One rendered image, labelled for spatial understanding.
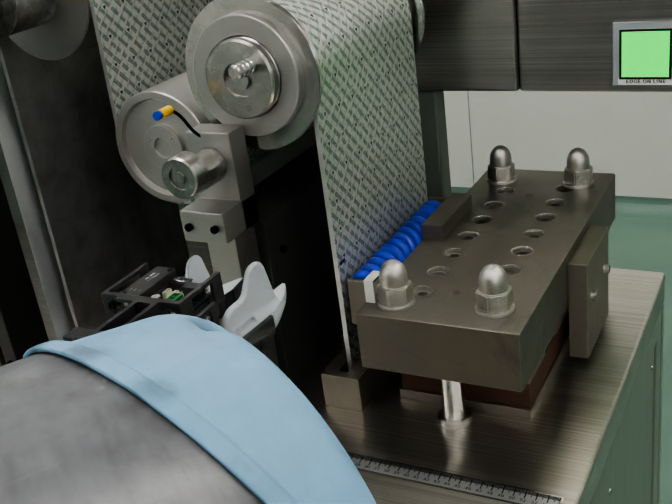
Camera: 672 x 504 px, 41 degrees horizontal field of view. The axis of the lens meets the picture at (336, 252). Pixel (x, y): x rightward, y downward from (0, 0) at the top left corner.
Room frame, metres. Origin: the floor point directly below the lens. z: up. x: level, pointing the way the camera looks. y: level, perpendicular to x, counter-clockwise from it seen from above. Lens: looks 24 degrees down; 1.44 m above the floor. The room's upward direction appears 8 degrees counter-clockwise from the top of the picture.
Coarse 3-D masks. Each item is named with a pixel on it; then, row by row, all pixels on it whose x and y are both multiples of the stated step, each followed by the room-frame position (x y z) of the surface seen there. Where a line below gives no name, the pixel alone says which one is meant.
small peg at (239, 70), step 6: (246, 60) 0.81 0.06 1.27; (252, 60) 0.81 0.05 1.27; (234, 66) 0.80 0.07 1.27; (240, 66) 0.80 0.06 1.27; (246, 66) 0.80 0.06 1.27; (252, 66) 0.81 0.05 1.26; (228, 72) 0.80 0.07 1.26; (234, 72) 0.80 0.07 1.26; (240, 72) 0.79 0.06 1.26; (246, 72) 0.80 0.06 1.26; (252, 72) 0.81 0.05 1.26; (234, 78) 0.80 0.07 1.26; (240, 78) 0.80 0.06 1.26
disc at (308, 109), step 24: (216, 0) 0.86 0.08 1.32; (240, 0) 0.84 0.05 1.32; (264, 0) 0.83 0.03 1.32; (192, 24) 0.87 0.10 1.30; (288, 24) 0.82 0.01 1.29; (192, 48) 0.88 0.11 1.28; (312, 48) 0.81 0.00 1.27; (192, 72) 0.88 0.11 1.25; (312, 72) 0.81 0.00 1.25; (312, 96) 0.81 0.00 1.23; (216, 120) 0.87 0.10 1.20; (312, 120) 0.82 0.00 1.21; (264, 144) 0.84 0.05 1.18
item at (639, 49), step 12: (624, 36) 0.98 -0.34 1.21; (636, 36) 0.97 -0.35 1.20; (648, 36) 0.97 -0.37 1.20; (660, 36) 0.96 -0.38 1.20; (624, 48) 0.98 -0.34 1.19; (636, 48) 0.97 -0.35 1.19; (648, 48) 0.97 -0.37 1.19; (660, 48) 0.96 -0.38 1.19; (624, 60) 0.98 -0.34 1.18; (636, 60) 0.97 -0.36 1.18; (648, 60) 0.97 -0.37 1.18; (660, 60) 0.96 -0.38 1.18; (624, 72) 0.98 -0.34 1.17; (636, 72) 0.97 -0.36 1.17; (648, 72) 0.97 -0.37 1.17; (660, 72) 0.96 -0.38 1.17
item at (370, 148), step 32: (384, 96) 0.94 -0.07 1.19; (416, 96) 1.02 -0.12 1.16; (320, 128) 0.82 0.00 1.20; (352, 128) 0.87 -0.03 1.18; (384, 128) 0.94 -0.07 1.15; (416, 128) 1.01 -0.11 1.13; (320, 160) 0.82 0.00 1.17; (352, 160) 0.87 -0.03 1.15; (384, 160) 0.93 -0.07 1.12; (416, 160) 1.00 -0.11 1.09; (352, 192) 0.86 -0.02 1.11; (384, 192) 0.92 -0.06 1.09; (416, 192) 0.99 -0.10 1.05; (352, 224) 0.85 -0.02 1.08; (384, 224) 0.91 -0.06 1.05; (352, 256) 0.84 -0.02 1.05
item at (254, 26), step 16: (224, 16) 0.84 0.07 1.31; (240, 16) 0.83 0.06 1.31; (256, 16) 0.83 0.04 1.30; (208, 32) 0.85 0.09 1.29; (224, 32) 0.84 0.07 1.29; (240, 32) 0.83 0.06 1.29; (256, 32) 0.83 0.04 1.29; (272, 32) 0.82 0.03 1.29; (208, 48) 0.85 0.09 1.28; (272, 48) 0.82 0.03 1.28; (288, 48) 0.81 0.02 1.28; (288, 64) 0.81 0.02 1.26; (288, 80) 0.81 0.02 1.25; (208, 96) 0.86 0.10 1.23; (288, 96) 0.81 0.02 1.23; (224, 112) 0.85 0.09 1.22; (272, 112) 0.82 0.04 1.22; (288, 112) 0.82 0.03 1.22; (256, 128) 0.83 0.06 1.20; (272, 128) 0.83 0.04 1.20
